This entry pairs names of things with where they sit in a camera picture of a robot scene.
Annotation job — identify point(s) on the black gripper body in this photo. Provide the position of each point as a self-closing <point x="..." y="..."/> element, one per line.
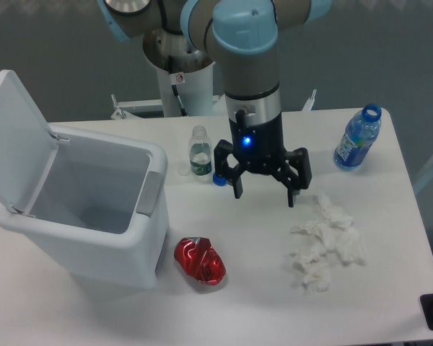
<point x="259" y="148"/>

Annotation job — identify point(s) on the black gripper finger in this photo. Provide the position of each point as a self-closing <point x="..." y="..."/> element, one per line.
<point x="221" y="152"/>
<point x="294" y="172"/>

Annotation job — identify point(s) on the crushed red soda can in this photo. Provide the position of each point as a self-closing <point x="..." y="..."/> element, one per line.
<point x="200" y="260"/>

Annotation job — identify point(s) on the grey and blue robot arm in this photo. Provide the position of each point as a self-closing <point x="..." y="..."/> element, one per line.
<point x="241" y="37"/>

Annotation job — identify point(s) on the clear plastic water bottle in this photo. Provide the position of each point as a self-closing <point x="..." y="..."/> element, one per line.
<point x="200" y="154"/>

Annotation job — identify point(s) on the blue bottle cap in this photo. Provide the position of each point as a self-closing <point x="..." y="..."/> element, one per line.
<point x="219" y="181"/>

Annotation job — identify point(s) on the white bottle cap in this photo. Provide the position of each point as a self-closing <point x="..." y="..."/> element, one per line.
<point x="183" y="170"/>

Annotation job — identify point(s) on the crumpled white tissue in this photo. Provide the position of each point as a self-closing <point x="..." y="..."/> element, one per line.
<point x="334" y="232"/>
<point x="316" y="272"/>

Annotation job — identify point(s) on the blue plastic drink bottle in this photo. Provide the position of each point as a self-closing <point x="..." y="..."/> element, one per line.
<point x="359" y="135"/>

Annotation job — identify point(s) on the crumpled white tissue lower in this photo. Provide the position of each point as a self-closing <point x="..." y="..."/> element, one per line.
<point x="316" y="272"/>

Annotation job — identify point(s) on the white trash bin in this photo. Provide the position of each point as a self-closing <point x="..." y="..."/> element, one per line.
<point x="100" y="209"/>

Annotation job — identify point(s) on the white trash bin lid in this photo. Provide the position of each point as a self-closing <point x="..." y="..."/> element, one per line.
<point x="28" y="146"/>

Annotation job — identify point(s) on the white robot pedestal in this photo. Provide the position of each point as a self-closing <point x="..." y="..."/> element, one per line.
<point x="185" y="77"/>

